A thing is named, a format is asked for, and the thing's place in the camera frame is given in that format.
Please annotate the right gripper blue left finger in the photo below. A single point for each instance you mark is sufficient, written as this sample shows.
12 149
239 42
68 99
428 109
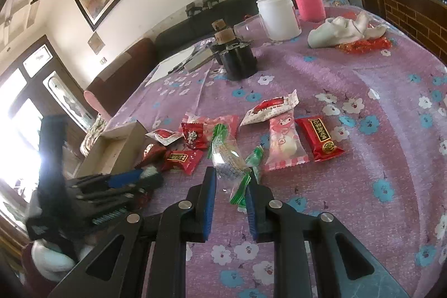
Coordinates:
145 256

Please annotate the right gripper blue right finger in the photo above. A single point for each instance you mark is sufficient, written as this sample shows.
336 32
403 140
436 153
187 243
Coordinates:
315 256

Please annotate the shallow cardboard tray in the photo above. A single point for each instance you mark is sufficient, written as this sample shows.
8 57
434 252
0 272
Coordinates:
115 151

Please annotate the red rectangular snack bar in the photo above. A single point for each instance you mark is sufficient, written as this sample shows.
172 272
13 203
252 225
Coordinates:
316 133

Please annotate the green white candy packet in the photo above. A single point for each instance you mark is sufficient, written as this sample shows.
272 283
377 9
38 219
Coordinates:
253 162

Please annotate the red gold snack packet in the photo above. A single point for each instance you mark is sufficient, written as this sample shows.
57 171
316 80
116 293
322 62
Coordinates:
185 160

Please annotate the pink bear snack packet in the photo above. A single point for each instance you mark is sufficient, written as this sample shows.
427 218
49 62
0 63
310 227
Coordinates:
284 142

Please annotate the small red candy packet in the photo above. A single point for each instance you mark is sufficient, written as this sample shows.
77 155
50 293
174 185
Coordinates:
194 136

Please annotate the white red snack packet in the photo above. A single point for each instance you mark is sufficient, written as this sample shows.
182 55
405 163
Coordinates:
270 108

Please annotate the large red snack bag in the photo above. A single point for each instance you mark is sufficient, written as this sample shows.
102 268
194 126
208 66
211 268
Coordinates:
153 153

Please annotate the clear green snack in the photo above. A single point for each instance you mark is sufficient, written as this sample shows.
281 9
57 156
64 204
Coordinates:
225 155

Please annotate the tiger print blanket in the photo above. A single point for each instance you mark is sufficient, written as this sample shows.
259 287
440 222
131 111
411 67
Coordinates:
92 135

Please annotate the brown armchair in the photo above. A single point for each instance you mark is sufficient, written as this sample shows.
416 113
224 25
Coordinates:
116 83

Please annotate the wooden glass door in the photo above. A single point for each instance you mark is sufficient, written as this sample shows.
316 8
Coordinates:
37 85

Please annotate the purple floral tablecloth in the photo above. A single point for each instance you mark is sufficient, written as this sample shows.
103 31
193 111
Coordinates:
373 129

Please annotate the white paper sheet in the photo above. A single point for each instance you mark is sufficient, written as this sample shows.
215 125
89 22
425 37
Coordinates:
168 65

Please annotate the olive notebook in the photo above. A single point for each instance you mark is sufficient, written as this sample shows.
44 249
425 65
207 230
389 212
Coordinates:
198 60

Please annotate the black sofa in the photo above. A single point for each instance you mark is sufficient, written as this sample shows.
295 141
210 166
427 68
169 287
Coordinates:
198 26

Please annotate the black holder with cork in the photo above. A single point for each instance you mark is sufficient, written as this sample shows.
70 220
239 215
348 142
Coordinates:
239 61
223 37

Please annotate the crumpled white cloth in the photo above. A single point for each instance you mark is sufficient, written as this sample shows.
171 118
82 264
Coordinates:
341 30

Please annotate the white plastic jar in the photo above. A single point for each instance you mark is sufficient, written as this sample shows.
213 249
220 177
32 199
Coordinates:
279 19

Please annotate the small wall plaque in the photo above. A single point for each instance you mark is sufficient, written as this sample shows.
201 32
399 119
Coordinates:
95 43

